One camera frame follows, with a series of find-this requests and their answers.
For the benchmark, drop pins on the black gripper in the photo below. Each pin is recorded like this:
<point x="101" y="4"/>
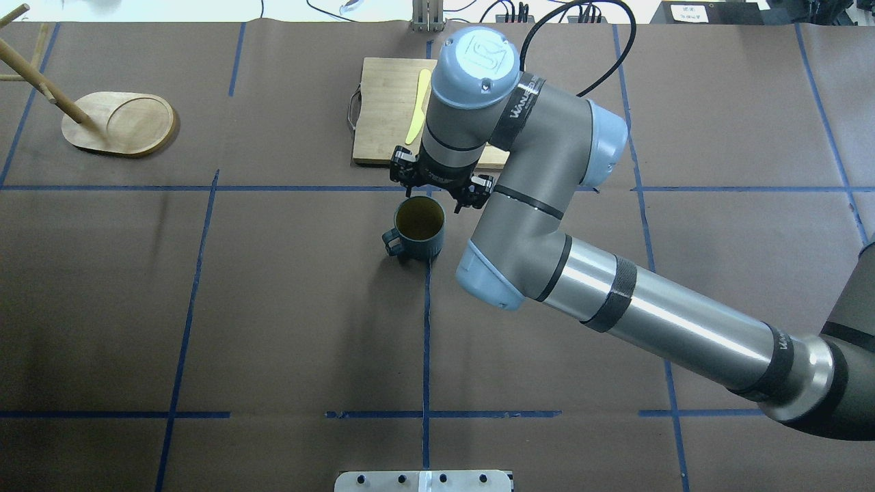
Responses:
<point x="437" y="175"/>

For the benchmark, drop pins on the teal ribbed mug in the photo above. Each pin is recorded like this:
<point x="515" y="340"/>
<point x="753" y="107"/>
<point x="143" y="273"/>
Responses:
<point x="418" y="229"/>

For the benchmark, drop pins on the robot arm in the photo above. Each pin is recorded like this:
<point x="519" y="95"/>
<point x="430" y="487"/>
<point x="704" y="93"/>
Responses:
<point x="505" y="141"/>

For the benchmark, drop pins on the wooden cup storage rack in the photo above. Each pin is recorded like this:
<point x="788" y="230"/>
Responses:
<point x="127" y="124"/>

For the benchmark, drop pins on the bamboo cutting board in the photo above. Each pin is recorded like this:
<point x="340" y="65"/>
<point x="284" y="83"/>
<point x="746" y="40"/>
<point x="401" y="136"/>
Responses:
<point x="388" y="93"/>

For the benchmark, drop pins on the wooden knife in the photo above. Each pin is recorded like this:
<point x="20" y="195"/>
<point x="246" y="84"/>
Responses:
<point x="418" y="114"/>

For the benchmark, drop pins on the metal camera stand post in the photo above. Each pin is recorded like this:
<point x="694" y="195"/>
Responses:
<point x="428" y="16"/>

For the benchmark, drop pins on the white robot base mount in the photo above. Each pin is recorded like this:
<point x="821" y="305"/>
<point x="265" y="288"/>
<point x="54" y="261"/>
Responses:
<point x="426" y="480"/>

